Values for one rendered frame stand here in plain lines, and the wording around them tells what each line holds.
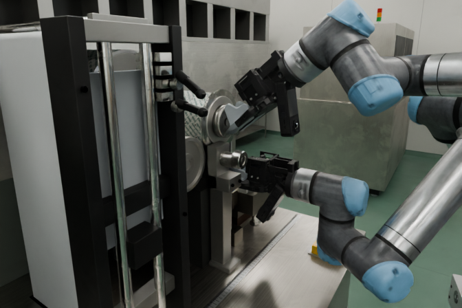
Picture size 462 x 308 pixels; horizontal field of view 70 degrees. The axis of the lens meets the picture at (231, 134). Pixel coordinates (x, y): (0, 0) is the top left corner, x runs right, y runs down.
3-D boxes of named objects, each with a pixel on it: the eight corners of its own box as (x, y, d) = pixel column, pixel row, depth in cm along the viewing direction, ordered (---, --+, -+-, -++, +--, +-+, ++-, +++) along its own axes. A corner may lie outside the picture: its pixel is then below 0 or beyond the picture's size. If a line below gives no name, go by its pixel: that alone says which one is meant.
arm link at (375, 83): (425, 89, 55) (389, 39, 59) (390, 94, 49) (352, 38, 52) (388, 115, 61) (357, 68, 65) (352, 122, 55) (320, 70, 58)
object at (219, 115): (237, 104, 78) (236, 135, 80) (230, 104, 80) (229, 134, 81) (219, 106, 72) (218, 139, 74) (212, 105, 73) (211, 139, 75)
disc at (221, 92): (202, 159, 73) (200, 92, 69) (200, 159, 73) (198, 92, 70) (238, 144, 85) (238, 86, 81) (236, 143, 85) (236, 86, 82)
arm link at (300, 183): (318, 196, 78) (306, 210, 72) (300, 192, 81) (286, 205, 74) (320, 166, 76) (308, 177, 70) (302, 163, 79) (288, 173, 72)
